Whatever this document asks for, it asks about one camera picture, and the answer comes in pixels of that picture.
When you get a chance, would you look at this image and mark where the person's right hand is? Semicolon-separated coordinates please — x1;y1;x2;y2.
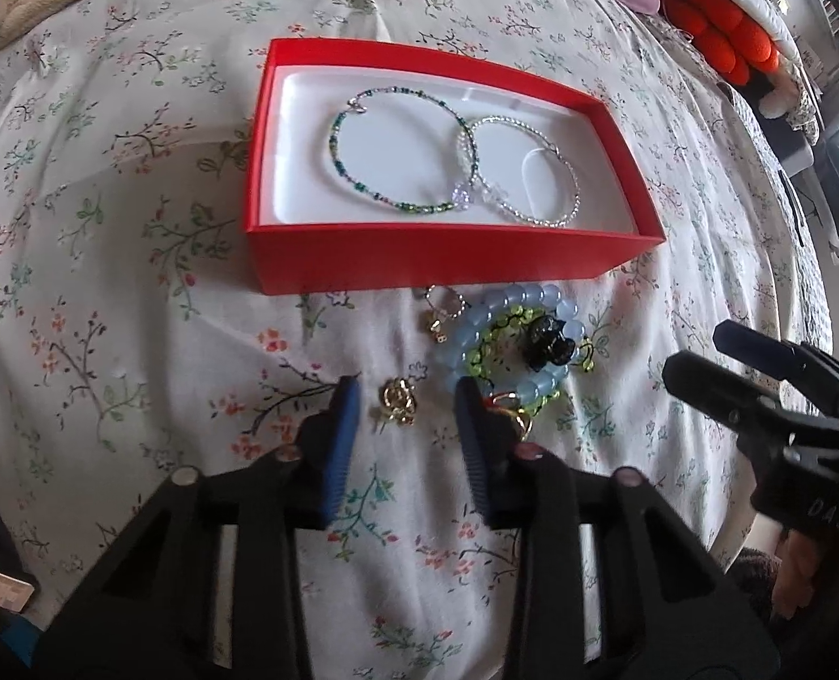
774;530;821;624

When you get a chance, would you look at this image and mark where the floral bedsheet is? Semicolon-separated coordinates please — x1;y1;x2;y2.
0;0;828;680

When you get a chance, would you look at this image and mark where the thin wire ring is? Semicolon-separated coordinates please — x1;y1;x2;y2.
425;285;465;318

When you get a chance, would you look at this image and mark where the large gold ring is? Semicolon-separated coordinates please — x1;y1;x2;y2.
494;393;537;440

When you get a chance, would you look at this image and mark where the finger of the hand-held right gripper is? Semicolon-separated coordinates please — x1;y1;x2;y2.
713;320;839;405
662;350;789;451

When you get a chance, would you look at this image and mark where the green bead black cord bracelet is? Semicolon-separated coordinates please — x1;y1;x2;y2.
465;304;598;415

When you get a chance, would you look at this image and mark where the black flower hair clip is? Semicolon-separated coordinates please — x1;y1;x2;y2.
529;313;578;371

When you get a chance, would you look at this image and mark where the red cardboard jewelry box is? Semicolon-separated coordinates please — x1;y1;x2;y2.
244;39;668;296

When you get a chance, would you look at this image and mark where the clear bead bracelet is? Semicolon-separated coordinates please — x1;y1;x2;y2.
455;114;580;229

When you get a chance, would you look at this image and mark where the light blue bead bracelet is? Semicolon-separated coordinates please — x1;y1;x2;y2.
437;282;583;412

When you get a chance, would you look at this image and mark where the green seed bead bracelet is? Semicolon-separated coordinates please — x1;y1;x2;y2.
329;85;478;215

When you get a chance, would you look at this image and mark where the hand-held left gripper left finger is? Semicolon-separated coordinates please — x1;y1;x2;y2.
37;374;364;680

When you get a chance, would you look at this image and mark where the gold rose ring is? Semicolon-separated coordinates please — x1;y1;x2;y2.
370;377;421;430

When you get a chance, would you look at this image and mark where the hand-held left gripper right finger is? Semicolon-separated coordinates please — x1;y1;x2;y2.
454;375;775;680

